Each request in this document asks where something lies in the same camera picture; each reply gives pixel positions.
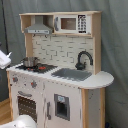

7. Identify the white cabinet door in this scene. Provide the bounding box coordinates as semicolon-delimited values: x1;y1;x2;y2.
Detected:
45;81;82;128

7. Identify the black toy stovetop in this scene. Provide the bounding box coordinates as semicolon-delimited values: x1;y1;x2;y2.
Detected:
18;63;55;73

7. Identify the red stove knob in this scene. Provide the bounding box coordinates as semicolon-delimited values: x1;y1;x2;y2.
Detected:
31;81;37;88
12;77;18;83

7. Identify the left red stove knob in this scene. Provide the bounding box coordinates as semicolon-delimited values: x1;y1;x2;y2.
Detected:
12;77;18;83

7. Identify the white oven door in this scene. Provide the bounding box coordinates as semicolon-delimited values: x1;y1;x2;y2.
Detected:
12;91;38;122

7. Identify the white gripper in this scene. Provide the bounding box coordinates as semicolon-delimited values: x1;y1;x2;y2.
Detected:
0;50;11;69

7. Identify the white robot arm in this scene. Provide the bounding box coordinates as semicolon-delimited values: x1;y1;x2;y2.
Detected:
0;50;37;128

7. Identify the right red stove knob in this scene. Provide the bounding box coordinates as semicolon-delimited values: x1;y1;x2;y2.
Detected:
31;81;37;88

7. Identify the grey range hood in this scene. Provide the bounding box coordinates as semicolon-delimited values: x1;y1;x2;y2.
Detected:
24;16;53;35

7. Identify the wooden toy kitchen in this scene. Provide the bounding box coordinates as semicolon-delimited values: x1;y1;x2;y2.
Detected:
7;11;114;128

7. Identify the black toy faucet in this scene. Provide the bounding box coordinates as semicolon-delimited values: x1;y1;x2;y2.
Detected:
74;50;94;71

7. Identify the metal toy pot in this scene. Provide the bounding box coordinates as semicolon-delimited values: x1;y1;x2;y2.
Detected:
21;57;39;67

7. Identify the grey toy sink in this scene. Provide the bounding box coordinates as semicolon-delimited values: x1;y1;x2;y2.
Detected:
52;68;92;81

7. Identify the white microwave door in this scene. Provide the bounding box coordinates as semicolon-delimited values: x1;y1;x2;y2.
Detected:
53;14;92;36

